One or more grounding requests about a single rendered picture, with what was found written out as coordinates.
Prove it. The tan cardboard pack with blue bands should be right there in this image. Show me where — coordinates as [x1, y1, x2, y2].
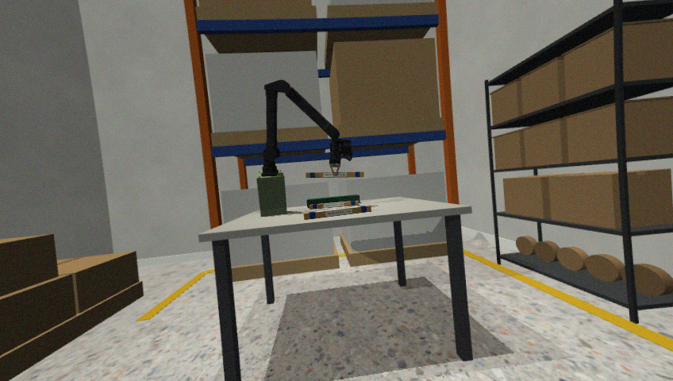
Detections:
[309, 201, 359, 210]
[303, 206, 371, 220]
[306, 172, 364, 178]

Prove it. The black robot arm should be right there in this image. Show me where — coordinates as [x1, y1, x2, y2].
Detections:
[261, 80, 352, 176]

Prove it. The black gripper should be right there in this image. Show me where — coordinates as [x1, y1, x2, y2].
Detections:
[329, 150, 340, 176]

